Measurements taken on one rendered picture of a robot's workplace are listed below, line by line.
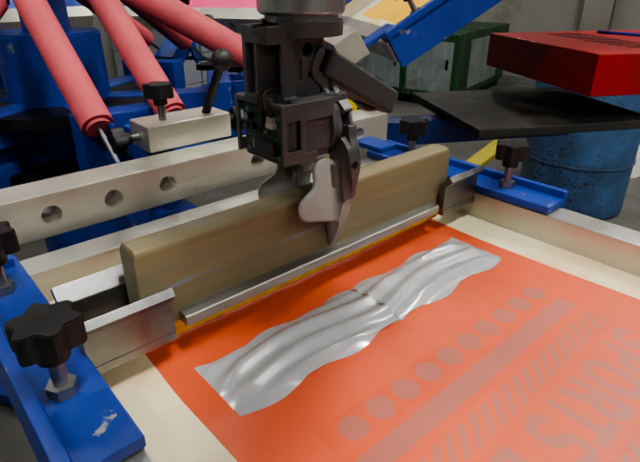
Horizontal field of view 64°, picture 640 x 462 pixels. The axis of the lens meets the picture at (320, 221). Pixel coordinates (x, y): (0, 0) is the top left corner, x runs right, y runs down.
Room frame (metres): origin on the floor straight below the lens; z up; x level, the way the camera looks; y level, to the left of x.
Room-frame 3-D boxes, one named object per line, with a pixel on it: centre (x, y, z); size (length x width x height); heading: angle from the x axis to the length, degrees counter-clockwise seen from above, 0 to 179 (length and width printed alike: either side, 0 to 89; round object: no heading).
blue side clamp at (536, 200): (0.69, -0.19, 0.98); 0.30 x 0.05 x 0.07; 42
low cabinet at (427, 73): (6.56, -1.09, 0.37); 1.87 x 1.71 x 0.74; 55
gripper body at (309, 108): (0.47, 0.02, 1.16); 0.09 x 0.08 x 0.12; 132
